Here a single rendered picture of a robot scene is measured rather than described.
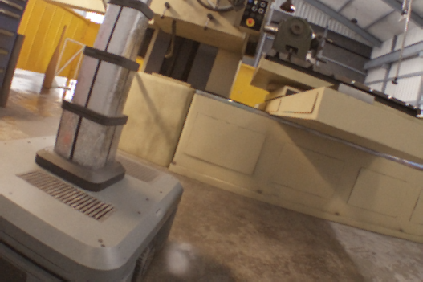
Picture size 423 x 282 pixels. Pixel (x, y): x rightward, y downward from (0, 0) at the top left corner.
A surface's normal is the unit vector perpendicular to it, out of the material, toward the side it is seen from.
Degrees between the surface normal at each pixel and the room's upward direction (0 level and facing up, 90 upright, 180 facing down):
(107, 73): 90
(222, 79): 90
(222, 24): 90
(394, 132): 90
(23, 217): 45
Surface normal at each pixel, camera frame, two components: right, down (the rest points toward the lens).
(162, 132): -0.08, 0.00
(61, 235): 0.15, -0.68
